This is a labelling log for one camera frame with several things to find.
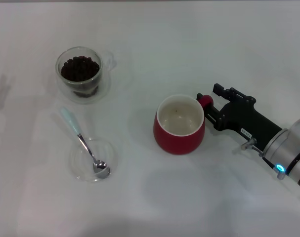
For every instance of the clear double-wall glass cup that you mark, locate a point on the clear double-wall glass cup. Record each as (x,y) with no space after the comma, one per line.
(104,81)

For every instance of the clear glass saucer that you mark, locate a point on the clear glass saucer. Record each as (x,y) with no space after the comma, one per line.
(107,153)

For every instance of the dark coffee beans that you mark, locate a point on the dark coffee beans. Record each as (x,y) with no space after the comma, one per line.
(79,69)

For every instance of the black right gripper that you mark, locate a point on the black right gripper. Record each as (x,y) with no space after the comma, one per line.
(248,121)

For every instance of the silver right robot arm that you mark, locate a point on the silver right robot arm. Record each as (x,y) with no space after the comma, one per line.
(288,150)

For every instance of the red ceramic mug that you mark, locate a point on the red ceramic mug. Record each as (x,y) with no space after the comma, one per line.
(175,142)

